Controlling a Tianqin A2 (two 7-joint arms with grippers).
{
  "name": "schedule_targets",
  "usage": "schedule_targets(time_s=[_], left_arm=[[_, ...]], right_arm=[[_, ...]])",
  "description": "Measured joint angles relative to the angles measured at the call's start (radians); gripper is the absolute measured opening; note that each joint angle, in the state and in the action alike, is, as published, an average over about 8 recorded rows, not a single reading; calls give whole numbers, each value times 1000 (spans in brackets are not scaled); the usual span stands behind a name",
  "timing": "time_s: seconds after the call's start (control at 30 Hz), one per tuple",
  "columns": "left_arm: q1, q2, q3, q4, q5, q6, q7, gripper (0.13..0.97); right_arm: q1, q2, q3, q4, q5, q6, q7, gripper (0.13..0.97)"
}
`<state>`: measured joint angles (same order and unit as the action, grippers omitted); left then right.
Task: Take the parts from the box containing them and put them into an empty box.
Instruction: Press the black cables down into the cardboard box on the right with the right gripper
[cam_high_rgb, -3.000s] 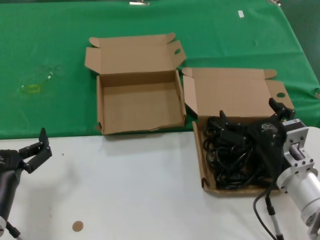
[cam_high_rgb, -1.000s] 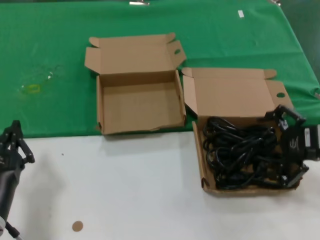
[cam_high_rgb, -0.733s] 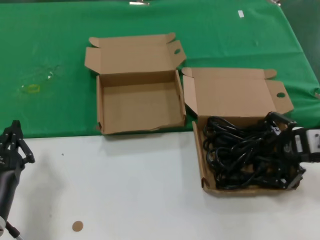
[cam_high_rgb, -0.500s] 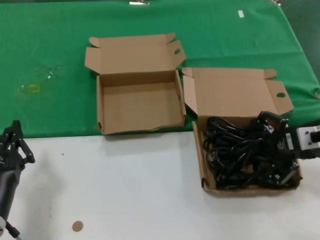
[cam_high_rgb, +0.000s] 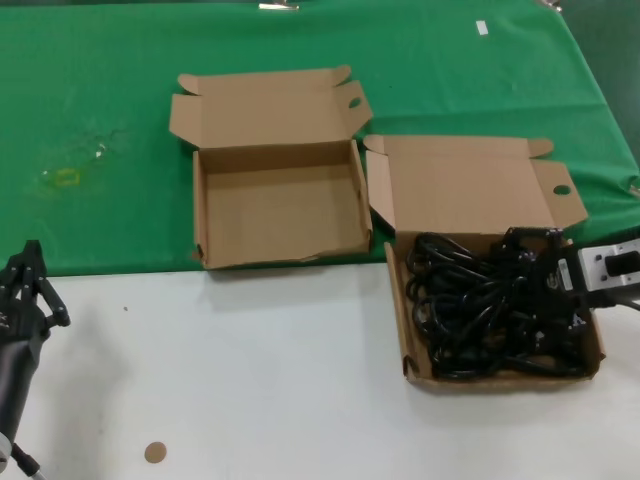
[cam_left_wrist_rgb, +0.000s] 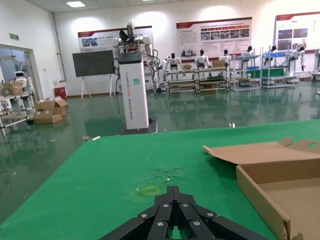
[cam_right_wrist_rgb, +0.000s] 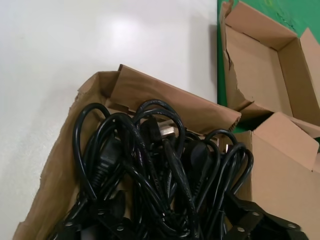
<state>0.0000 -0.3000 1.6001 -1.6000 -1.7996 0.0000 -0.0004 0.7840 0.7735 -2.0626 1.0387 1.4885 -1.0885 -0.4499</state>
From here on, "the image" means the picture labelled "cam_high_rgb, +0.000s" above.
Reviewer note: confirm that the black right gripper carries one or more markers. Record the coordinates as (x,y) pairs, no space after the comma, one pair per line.
(552,285)

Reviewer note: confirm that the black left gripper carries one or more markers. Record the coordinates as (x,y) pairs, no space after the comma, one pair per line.
(20,322)

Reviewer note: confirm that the open brown cardboard box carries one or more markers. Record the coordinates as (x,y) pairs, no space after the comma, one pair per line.
(450,180)
(280,210)

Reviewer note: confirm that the round cardboard disc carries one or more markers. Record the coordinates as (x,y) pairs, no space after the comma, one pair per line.
(155,452)

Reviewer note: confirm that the green tablecloth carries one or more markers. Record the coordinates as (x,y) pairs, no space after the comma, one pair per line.
(100,75)

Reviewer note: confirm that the white label sticker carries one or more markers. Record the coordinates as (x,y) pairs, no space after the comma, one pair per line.
(481,27)

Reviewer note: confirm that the metal table clamp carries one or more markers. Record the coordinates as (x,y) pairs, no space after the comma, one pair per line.
(551,3)
(277,6)

